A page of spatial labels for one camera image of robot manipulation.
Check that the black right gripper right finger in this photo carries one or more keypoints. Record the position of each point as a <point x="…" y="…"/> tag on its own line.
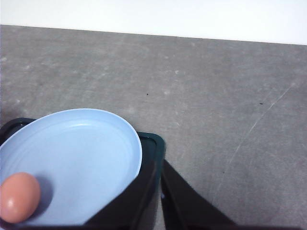
<point x="184" y="208"/>

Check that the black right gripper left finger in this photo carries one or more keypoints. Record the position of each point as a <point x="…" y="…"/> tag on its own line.
<point x="132" y="209"/>

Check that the blue round plate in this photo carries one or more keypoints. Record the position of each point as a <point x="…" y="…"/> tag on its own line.
<point x="83" y="161"/>

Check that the brown egg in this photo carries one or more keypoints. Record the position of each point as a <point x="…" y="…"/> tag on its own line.
<point x="19" y="197"/>

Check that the black rectangular tray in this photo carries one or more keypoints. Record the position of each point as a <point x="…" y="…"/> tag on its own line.
<point x="152" y="146"/>

